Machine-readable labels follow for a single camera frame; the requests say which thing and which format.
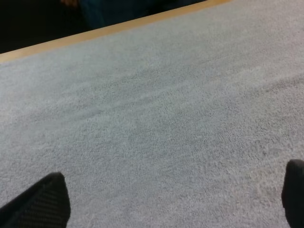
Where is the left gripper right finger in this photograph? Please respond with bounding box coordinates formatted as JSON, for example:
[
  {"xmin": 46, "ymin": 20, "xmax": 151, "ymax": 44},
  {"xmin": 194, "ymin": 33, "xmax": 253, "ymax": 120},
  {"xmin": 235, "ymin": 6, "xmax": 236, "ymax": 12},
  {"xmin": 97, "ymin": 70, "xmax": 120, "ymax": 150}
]
[{"xmin": 281, "ymin": 159, "xmax": 304, "ymax": 228}]

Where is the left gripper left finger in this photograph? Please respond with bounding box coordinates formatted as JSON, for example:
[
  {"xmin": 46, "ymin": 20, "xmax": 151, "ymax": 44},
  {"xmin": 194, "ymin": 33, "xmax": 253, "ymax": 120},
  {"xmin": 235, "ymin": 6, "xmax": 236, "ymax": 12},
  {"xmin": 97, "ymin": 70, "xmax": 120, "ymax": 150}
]
[{"xmin": 0, "ymin": 171, "xmax": 71, "ymax": 228}]

